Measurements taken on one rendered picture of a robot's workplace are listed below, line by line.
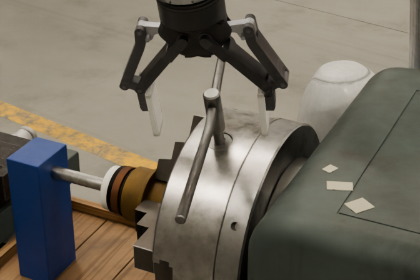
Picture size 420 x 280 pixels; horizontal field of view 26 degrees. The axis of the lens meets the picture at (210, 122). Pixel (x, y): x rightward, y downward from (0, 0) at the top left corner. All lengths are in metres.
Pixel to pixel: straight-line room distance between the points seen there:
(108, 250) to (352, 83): 0.57
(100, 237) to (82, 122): 2.31
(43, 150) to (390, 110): 0.54
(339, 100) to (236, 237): 0.67
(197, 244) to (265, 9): 4.00
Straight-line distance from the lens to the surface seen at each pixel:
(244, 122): 1.23
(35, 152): 1.44
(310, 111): 1.79
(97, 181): 1.40
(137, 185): 1.33
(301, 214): 1.01
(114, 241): 1.61
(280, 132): 1.21
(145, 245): 1.24
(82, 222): 1.67
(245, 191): 1.15
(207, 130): 1.11
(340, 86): 1.76
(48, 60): 4.53
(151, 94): 1.10
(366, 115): 1.23
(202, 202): 1.16
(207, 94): 1.14
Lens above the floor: 1.81
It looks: 28 degrees down
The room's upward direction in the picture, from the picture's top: straight up
